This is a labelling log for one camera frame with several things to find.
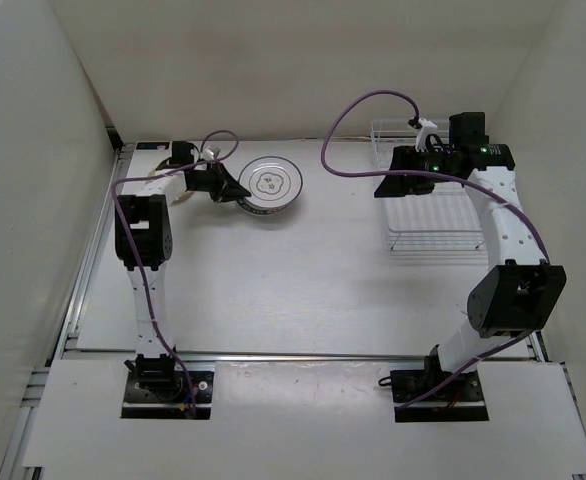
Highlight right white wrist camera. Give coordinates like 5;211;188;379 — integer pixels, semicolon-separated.
408;117;438;151

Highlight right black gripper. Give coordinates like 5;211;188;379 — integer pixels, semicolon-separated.
375;146;460;198

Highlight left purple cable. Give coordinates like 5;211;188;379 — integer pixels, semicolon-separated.
112;130;240;416

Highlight white wire dish rack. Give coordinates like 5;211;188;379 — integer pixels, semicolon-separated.
370;119;486;258

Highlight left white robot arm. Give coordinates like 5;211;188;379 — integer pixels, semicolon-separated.
111;141;251;407

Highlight aluminium rail bar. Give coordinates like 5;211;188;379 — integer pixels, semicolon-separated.
72;347;537;364

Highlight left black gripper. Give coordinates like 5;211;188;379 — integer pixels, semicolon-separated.
189;161;250;203

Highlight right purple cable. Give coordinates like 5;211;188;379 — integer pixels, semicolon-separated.
320;89;552;411

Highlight purple cable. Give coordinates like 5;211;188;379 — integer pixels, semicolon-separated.
112;130;240;416
320;89;552;411

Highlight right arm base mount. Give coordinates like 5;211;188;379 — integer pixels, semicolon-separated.
378;365;489;423

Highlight white front board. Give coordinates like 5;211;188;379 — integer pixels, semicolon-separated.
24;360;586;479

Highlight cream plate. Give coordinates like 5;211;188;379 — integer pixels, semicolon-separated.
149;157;173;181
169;191;193;205

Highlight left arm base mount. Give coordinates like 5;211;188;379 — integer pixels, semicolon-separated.
120;360;215;420

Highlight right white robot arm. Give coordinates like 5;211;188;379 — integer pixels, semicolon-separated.
374;112;566;400

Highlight green rim text plate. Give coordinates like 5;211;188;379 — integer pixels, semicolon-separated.
236;198;290;217

